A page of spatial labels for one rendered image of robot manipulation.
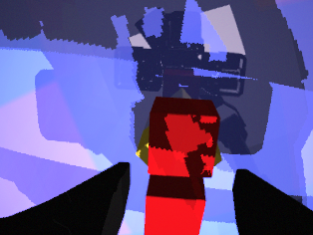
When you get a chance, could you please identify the yellow cube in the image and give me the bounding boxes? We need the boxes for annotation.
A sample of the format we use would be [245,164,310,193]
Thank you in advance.
[136,126,223,166]

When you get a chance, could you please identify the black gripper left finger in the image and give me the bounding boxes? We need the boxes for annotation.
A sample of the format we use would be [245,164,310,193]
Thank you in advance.
[0,161,130,235]

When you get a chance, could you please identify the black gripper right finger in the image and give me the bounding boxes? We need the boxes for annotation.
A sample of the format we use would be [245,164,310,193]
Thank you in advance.
[232,168,313,235]

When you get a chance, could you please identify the dark red cube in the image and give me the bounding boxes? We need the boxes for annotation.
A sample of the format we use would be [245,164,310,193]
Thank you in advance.
[144,174,207,235]
[148,97,220,178]

